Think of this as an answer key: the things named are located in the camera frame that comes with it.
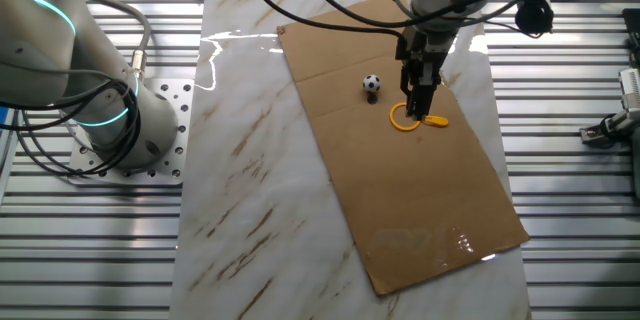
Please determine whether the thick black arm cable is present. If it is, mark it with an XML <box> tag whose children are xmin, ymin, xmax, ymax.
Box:
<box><xmin>241</xmin><ymin>0</ymin><xmax>409</xmax><ymax>44</ymax></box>

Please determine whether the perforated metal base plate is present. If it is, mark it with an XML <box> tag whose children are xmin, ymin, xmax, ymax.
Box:
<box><xmin>67</xmin><ymin>78</ymin><xmax>195</xmax><ymax>186</ymax></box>

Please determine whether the black bracket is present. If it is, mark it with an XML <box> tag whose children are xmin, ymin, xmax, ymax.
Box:
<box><xmin>622</xmin><ymin>8</ymin><xmax>640</xmax><ymax>66</ymax></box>

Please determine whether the grey base cable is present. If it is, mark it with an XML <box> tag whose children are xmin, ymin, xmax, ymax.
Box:
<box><xmin>82</xmin><ymin>0</ymin><xmax>153</xmax><ymax>81</ymax></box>

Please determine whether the black cable bundle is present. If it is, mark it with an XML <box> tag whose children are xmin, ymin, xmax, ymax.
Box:
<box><xmin>0</xmin><ymin>78</ymin><xmax>142</xmax><ymax>177</ymax></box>

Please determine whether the brown cardboard sheet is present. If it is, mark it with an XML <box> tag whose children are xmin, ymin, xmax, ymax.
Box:
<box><xmin>276</xmin><ymin>0</ymin><xmax>531</xmax><ymax>297</ymax></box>

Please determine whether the black coiled cable loop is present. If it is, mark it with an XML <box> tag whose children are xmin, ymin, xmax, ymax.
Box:
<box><xmin>514</xmin><ymin>0</ymin><xmax>555</xmax><ymax>40</ymax></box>

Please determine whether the silver ribbed camera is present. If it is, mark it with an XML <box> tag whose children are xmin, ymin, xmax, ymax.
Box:
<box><xmin>618</xmin><ymin>67</ymin><xmax>640</xmax><ymax>111</ymax></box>

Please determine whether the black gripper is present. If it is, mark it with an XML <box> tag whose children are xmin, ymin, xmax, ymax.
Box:
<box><xmin>394</xmin><ymin>25</ymin><xmax>459</xmax><ymax>121</ymax></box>

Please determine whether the yellow bubble ring wand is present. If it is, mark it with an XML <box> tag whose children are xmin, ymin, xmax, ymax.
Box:
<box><xmin>389</xmin><ymin>102</ymin><xmax>450</xmax><ymax>133</ymax></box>

